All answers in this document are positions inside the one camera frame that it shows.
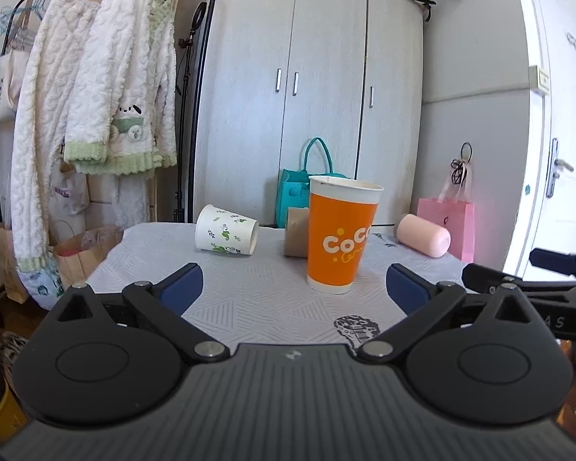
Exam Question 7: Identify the orange coco paper cup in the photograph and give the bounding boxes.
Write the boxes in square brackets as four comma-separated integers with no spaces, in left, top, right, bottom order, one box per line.
[307,176,383,295]

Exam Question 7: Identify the pink plastic cup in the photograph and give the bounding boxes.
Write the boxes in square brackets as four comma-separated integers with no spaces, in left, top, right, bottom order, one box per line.
[395,213,450,258]

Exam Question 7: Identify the white green-print paper cup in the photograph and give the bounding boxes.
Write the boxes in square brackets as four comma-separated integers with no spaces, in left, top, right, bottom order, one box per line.
[195,204,259,256]

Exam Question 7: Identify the brown taupe plastic cup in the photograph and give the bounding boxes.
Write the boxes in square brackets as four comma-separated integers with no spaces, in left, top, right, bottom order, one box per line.
[284,207,310,258]

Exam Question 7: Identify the white door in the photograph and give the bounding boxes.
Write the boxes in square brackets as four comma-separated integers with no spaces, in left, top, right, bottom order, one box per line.
[517,0,576,281]

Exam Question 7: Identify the pink paper gift bag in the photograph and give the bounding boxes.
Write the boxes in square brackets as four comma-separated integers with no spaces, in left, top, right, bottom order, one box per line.
[417,171,475,263]

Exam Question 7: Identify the brown paper bag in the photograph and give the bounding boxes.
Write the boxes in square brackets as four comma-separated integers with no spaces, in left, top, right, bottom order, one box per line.
[54,226,122,288]

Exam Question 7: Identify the white patterned tablecloth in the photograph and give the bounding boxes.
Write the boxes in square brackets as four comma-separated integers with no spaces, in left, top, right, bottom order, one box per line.
[88,223,464,348]

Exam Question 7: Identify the teal felt handbag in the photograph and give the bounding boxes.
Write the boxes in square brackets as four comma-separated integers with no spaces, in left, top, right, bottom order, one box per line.
[275,136,344,228]

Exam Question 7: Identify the white green-trim fleece jacket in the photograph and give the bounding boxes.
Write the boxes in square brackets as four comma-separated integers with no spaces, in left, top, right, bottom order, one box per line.
[63,0,177,176]

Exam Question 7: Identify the black clothes rack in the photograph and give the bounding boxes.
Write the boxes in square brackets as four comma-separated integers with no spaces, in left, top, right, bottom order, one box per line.
[0,0,223,224]

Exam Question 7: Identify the white tote bag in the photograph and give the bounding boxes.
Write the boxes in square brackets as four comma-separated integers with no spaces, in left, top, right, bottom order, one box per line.
[0,50,29,124]

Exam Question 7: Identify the grey three-door wardrobe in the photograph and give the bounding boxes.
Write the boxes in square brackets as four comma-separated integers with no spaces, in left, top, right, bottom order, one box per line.
[187,0,432,226]

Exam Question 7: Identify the silver door handle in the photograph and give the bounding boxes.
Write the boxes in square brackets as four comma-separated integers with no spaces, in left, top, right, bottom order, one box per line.
[545,138,574,199]

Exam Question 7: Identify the wall light switch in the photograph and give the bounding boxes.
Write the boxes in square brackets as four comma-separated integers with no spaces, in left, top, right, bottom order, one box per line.
[528,65,550,97]

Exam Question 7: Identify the white cable-knit fleece robe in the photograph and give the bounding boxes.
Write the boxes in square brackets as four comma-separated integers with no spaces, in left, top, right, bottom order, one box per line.
[10,0,151,310]

